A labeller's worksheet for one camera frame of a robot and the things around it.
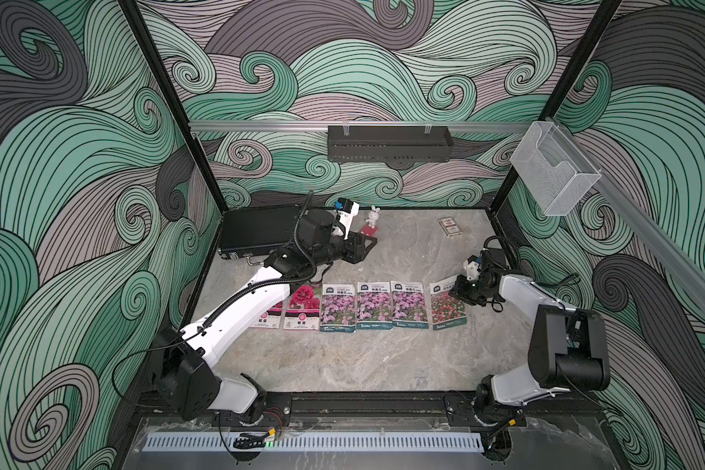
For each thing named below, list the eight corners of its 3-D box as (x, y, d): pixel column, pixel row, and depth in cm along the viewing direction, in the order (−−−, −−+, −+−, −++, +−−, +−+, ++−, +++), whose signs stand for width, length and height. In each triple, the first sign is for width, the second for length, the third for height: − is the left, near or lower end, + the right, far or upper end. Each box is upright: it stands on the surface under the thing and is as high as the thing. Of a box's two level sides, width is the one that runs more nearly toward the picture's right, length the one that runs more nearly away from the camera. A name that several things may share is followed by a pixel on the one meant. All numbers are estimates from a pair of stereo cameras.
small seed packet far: (447, 237, 114) (449, 233, 112) (438, 221, 119) (439, 218, 118) (460, 234, 115) (462, 231, 113) (450, 219, 120) (451, 215, 118)
